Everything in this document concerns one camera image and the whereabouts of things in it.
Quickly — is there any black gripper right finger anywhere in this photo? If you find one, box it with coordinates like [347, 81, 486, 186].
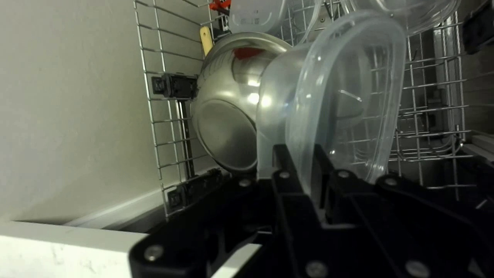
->
[316, 147, 494, 278]

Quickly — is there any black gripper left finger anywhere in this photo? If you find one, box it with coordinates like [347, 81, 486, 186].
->
[128, 144, 331, 278]

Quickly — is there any clear plastic bowl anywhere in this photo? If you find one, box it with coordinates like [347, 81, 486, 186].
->
[256, 10, 407, 207]

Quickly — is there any small steel bowl in rack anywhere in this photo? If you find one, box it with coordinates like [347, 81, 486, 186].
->
[188, 31, 294, 173]

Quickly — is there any dishwasher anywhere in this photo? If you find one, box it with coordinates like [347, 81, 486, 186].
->
[459, 0, 494, 172]

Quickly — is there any dishwasher door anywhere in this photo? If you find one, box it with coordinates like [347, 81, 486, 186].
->
[0, 220, 151, 278]

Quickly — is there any black rack clip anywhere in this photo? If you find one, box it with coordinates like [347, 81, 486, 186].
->
[149, 73, 199, 101]

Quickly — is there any clear storage container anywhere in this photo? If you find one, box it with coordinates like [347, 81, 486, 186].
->
[353, 0, 461, 36]
[228, 0, 287, 36]

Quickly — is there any orange red utensil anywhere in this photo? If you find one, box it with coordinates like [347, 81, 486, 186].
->
[206, 0, 233, 16]

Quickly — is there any wire dishwasher rack with dishes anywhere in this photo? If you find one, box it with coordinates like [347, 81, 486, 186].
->
[131, 0, 472, 218]

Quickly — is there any tan utensil handle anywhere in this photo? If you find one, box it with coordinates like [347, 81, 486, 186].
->
[199, 25, 214, 58]

